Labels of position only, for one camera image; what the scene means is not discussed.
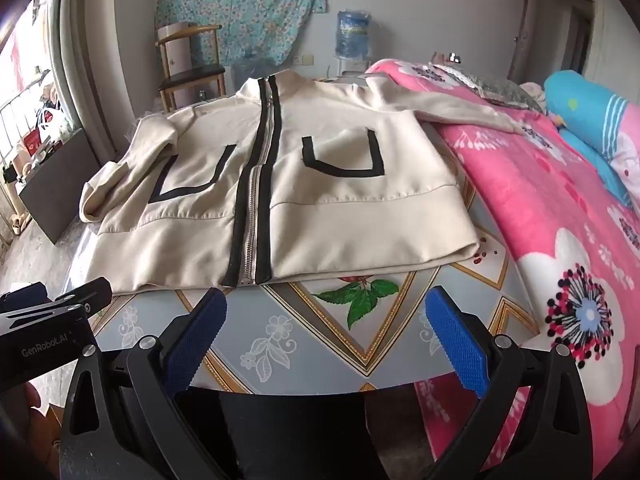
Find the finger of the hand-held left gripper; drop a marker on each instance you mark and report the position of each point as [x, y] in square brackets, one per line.
[22, 297]
[92, 295]

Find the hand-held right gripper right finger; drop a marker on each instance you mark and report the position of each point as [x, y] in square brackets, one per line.
[457, 345]

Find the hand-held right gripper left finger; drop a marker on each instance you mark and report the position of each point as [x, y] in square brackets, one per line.
[195, 340]

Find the beige zip jacket black trim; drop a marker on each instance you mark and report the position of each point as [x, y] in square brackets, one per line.
[325, 185]

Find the dark flat board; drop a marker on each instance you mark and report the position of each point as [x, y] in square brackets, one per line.
[60, 185]

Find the patterned fruit print tablecloth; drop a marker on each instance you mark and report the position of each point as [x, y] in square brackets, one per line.
[310, 340]

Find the pink floral blanket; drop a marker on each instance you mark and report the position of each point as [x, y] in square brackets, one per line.
[525, 200]

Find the wooden chair dark seat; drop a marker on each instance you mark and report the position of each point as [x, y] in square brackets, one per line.
[192, 74]

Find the pale cardboard box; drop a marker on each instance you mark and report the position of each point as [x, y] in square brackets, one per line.
[177, 55]

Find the grey lace cloth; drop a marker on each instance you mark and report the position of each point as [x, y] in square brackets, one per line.
[500, 87]

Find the blue cartoon pillow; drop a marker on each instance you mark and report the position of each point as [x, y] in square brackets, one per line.
[580, 100]

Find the white water dispenser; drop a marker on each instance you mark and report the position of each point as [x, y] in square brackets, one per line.
[347, 66]

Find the blue water bottle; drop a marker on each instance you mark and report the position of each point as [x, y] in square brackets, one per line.
[352, 35]

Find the wall socket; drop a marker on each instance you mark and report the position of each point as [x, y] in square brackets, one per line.
[305, 60]

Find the teal floral wall cloth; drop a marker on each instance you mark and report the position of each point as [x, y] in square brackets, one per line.
[240, 5]

